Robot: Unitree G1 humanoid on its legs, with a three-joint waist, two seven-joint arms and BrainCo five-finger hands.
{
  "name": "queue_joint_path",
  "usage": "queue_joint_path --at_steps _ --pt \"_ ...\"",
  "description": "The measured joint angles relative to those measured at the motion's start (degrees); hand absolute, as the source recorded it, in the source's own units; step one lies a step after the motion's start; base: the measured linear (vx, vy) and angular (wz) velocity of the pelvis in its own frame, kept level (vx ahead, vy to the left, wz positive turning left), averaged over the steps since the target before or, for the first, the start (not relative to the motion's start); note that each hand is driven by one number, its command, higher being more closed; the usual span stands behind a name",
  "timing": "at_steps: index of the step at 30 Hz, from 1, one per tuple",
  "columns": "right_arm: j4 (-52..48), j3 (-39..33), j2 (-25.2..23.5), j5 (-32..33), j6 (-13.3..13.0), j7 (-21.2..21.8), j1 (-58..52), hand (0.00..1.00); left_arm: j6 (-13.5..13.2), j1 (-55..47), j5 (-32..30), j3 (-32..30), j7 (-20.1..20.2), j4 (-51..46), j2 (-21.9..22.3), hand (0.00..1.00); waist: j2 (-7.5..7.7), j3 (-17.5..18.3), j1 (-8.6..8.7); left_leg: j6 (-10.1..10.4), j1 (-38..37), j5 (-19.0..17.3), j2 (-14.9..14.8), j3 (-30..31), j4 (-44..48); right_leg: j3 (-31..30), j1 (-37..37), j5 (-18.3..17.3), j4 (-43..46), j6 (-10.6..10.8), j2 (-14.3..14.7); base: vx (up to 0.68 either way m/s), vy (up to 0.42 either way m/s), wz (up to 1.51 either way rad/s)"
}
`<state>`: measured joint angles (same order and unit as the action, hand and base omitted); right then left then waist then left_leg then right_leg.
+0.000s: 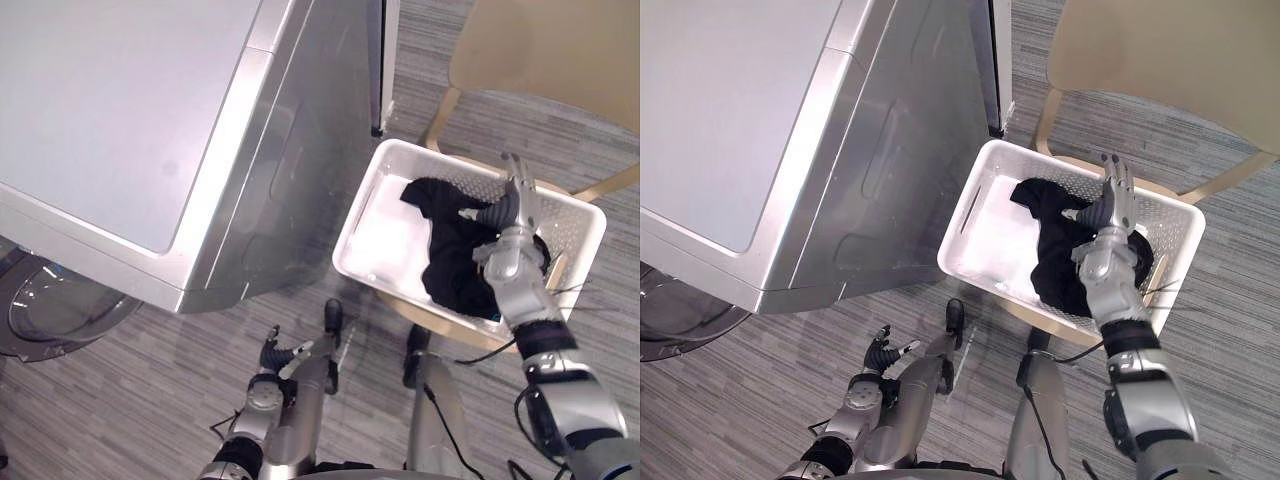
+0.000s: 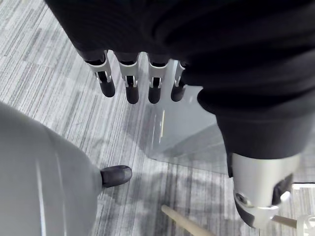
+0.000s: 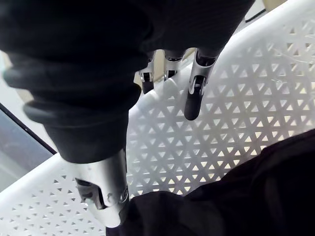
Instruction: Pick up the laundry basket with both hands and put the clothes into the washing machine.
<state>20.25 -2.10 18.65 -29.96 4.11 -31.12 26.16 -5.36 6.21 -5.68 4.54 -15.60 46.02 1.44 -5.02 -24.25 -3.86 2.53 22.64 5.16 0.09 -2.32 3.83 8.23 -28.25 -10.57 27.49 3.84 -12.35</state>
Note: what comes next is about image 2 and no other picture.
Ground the dark robot foot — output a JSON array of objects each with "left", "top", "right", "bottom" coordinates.
[{"left": 100, "top": 165, "right": 133, "bottom": 188}]

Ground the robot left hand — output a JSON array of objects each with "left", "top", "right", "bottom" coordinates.
[{"left": 44, "top": 0, "right": 315, "bottom": 229}]

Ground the wooden pole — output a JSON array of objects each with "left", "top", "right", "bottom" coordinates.
[
  {"left": 161, "top": 205, "right": 217, "bottom": 236},
  {"left": 273, "top": 215, "right": 298, "bottom": 228}
]

